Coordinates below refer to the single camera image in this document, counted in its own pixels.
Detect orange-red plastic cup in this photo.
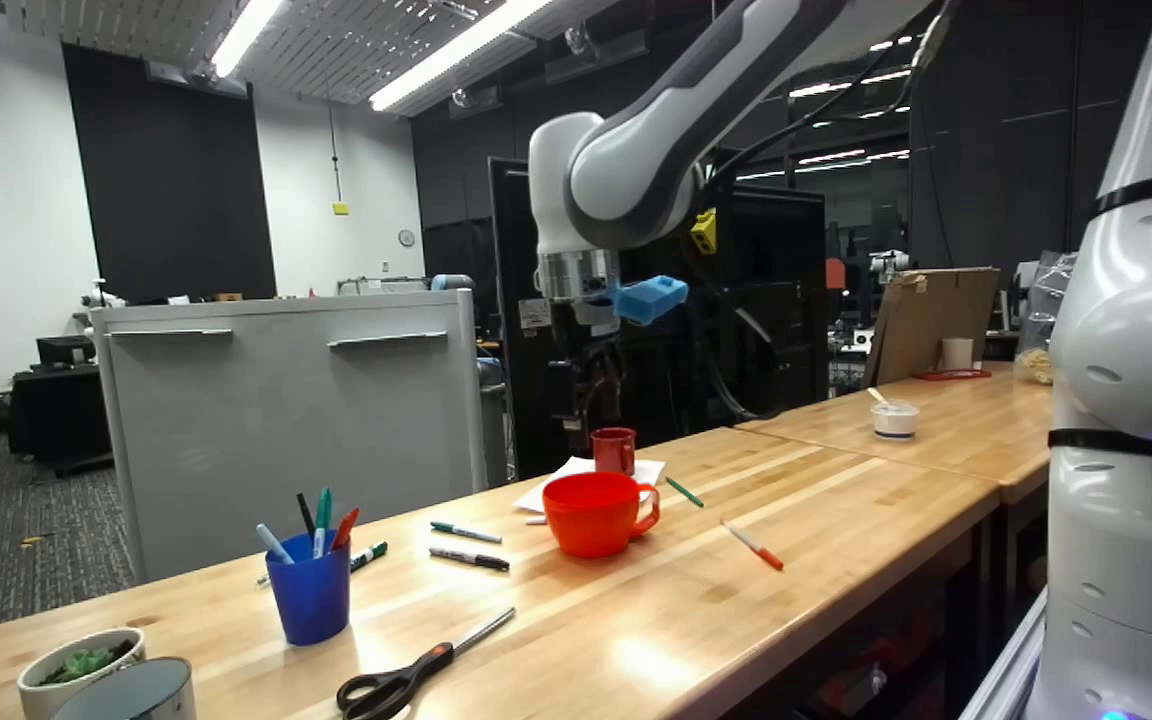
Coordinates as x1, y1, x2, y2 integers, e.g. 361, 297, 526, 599
541, 466, 663, 563

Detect white paper sheet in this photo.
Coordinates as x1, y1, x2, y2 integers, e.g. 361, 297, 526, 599
511, 453, 673, 520

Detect yellow hanging tag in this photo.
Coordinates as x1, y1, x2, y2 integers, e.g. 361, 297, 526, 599
690, 203, 725, 258

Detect dark red mug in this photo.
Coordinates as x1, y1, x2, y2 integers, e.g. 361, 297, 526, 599
586, 423, 641, 481

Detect black-handled scissors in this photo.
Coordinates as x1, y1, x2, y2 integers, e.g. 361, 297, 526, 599
331, 604, 521, 720

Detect blue plastic pen cup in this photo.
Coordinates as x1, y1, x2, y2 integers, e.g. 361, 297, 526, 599
264, 530, 357, 649

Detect light blue pen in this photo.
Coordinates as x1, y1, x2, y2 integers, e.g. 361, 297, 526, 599
253, 516, 297, 573

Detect green pencil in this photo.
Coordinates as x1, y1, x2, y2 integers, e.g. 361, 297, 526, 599
662, 470, 709, 510

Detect large black panel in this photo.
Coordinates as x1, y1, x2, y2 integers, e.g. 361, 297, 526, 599
487, 154, 832, 483

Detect white label sticker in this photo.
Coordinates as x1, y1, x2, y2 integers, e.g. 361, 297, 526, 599
515, 293, 560, 337

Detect red plate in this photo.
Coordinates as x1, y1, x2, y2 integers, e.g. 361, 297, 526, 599
920, 358, 996, 382

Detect dark marker with green end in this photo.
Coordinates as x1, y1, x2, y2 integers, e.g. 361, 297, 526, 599
350, 535, 391, 576

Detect brown cardboard board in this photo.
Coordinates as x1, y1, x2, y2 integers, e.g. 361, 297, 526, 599
874, 258, 1006, 389

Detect red and white pen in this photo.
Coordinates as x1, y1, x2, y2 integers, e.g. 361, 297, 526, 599
720, 520, 790, 576

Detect black wall board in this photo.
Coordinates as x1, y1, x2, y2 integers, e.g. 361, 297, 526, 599
59, 35, 281, 307

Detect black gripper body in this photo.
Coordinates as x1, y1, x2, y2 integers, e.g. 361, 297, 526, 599
541, 297, 632, 404

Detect white cup with green contents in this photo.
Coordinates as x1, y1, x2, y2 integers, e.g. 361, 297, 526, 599
14, 626, 152, 720

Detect green pen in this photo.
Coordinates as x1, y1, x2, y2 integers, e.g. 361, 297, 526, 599
311, 483, 338, 558

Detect grey cabinet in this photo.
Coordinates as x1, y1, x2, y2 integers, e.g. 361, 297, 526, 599
87, 285, 487, 585

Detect ceiling light strip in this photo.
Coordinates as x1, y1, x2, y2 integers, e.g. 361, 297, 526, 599
369, 0, 551, 115
209, 0, 287, 79

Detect small white bowl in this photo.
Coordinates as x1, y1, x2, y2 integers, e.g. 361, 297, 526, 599
868, 396, 924, 440

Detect dark low cabinet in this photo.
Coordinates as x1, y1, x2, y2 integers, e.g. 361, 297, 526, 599
8, 333, 114, 475

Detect black marker with grey barrel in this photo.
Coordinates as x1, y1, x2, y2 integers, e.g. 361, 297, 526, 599
424, 544, 515, 576

